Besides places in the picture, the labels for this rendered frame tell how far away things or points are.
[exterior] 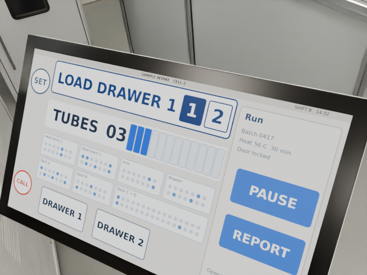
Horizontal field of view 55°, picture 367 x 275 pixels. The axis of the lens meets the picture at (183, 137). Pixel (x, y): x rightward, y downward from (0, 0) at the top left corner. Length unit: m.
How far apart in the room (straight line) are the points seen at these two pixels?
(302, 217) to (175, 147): 0.18
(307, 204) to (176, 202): 0.17
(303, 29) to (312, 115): 0.84
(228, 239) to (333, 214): 0.13
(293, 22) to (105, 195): 0.93
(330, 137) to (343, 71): 0.76
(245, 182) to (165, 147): 0.12
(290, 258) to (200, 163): 0.16
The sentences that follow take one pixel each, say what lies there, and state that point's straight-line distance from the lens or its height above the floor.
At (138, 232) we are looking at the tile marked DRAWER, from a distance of 0.51.
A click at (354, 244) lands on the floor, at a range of 1.76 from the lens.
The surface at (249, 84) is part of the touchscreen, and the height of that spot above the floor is 1.19.
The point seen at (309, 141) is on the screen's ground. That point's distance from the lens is 0.43.
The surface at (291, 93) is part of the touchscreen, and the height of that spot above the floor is 1.19.
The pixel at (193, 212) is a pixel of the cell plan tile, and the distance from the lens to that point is 0.47.
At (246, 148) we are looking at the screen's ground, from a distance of 0.44.
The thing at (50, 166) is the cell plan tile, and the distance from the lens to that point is 0.59.
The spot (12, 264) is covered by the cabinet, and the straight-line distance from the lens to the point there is 1.14.
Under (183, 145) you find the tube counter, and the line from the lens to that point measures 0.46.
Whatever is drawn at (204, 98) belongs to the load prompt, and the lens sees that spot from 0.45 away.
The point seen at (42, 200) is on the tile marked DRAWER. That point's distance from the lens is 0.61.
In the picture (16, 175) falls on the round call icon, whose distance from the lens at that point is 0.65.
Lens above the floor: 1.44
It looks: 43 degrees down
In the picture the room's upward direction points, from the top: 7 degrees counter-clockwise
